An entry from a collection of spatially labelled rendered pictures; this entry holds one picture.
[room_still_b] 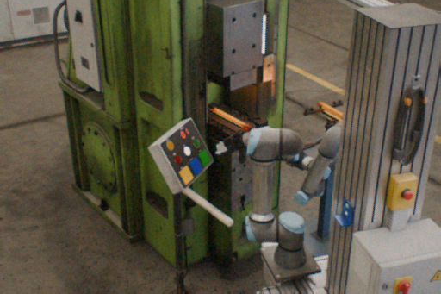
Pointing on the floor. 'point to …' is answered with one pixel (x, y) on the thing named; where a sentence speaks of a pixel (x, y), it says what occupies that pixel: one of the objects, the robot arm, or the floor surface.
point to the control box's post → (178, 240)
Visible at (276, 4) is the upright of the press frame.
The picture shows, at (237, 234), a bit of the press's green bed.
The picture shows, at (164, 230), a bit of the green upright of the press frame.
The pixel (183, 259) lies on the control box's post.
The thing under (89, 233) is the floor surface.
